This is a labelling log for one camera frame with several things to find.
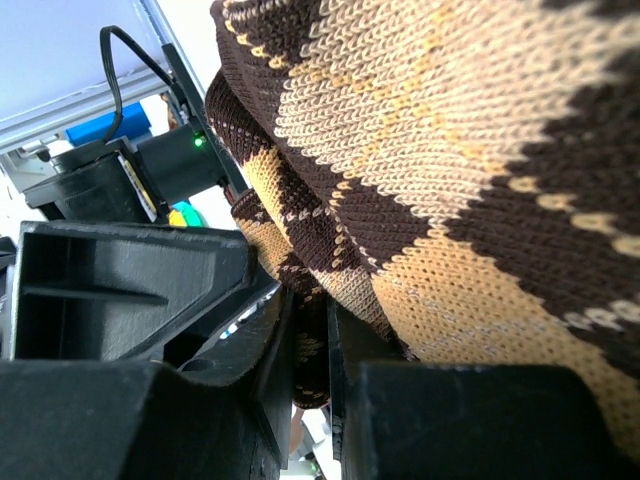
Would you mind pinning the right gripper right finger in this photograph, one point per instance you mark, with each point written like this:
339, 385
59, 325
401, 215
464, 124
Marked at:
396, 419

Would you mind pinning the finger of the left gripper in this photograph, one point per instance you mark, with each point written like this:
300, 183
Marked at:
106, 291

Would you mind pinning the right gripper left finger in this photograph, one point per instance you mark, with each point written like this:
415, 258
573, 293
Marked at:
223, 415

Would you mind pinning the brown argyle sock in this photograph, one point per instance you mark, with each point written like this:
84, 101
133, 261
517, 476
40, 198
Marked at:
463, 176

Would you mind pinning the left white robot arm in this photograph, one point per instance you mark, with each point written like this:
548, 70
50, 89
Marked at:
117, 182

